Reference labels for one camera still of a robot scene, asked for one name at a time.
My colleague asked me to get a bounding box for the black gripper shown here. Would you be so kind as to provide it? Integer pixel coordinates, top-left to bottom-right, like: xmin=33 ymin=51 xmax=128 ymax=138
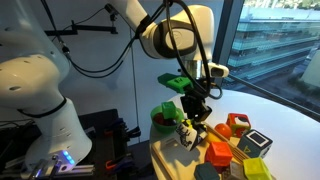
xmin=179 ymin=89 xmax=213 ymax=132

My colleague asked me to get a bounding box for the black and white toy cube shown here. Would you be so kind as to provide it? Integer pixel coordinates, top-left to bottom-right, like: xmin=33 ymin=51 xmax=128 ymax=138
xmin=175 ymin=119 xmax=208 ymax=152

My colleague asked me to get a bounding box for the yellow toy banana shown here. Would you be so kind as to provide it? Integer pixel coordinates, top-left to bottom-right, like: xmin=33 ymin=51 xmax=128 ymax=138
xmin=205 ymin=131 xmax=222 ymax=144

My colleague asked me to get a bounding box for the green toy cube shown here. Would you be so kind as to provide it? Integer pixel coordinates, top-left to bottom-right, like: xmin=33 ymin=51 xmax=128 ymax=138
xmin=161 ymin=101 xmax=177 ymax=121

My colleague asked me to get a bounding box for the orange toy tomato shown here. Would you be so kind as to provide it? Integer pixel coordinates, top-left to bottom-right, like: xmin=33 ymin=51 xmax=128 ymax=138
xmin=214 ymin=122 xmax=233 ymax=140

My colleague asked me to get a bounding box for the red toy ball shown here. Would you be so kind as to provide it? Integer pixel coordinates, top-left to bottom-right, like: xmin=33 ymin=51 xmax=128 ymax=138
xmin=153 ymin=112 xmax=166 ymax=127

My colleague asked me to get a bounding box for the wooden tray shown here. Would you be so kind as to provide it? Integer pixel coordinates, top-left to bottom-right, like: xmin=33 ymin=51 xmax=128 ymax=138
xmin=150 ymin=121 xmax=254 ymax=180

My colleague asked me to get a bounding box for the orange-red toy cube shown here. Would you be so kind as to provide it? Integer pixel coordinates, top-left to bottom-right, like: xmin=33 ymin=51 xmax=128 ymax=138
xmin=204 ymin=141 xmax=234 ymax=168

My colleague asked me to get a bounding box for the dark teal toy cube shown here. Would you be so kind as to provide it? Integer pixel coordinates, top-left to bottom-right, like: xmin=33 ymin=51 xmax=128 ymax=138
xmin=193 ymin=162 xmax=221 ymax=180

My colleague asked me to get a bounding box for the grey toy cube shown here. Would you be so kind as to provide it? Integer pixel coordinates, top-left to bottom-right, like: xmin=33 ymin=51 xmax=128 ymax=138
xmin=221 ymin=161 xmax=248 ymax=180

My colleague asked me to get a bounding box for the lime yellow toy cube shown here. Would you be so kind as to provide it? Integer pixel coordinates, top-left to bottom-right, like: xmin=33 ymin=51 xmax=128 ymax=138
xmin=242 ymin=157 xmax=273 ymax=180

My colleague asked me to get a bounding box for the green plastic bowl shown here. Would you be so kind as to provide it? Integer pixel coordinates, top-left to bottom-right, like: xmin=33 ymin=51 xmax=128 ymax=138
xmin=150 ymin=105 xmax=185 ymax=135

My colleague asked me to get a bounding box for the red cube with panda print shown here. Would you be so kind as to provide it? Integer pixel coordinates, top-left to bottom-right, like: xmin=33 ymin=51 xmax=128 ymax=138
xmin=226 ymin=112 xmax=252 ymax=139

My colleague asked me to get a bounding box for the blue-grey cube with white square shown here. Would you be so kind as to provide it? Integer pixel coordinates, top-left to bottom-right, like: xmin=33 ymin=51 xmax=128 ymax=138
xmin=236 ymin=129 xmax=274 ymax=160

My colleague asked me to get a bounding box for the black clamp with orange tips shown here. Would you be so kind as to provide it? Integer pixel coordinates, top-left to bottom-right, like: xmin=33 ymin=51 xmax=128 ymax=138
xmin=105 ymin=153 xmax=135 ymax=172
xmin=103 ymin=117 xmax=142 ymax=143

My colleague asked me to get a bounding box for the black robot stand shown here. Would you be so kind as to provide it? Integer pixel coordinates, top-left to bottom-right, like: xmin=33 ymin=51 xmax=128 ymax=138
xmin=0 ymin=108 xmax=155 ymax=180

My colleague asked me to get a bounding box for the glass office building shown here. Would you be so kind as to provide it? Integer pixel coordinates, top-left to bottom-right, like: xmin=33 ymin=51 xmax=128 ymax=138
xmin=223 ymin=5 xmax=320 ymax=82

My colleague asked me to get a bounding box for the black boom rod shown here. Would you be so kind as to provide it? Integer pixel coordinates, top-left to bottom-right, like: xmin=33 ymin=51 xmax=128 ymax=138
xmin=44 ymin=20 xmax=119 ymax=38

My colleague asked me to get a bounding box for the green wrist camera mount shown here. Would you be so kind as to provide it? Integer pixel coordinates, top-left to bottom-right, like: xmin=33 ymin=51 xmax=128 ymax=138
xmin=157 ymin=72 xmax=195 ymax=95

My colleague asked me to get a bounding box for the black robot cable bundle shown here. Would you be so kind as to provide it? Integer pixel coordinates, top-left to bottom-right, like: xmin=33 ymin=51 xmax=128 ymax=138
xmin=39 ymin=0 xmax=224 ymax=101

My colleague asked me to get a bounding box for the thin hanging black cable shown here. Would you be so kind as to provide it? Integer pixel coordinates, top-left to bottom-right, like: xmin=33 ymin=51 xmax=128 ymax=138
xmin=129 ymin=28 xmax=141 ymax=134

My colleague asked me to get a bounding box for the dark window frame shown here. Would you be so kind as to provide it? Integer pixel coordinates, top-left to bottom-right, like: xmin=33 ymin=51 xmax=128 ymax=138
xmin=211 ymin=0 xmax=246 ymax=90

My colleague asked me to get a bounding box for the black camera on boom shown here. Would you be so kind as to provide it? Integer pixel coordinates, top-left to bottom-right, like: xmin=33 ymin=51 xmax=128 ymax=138
xmin=103 ymin=3 xmax=120 ymax=22

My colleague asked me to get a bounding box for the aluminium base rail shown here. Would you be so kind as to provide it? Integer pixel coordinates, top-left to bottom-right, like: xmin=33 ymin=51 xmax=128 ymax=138
xmin=0 ymin=156 xmax=96 ymax=179

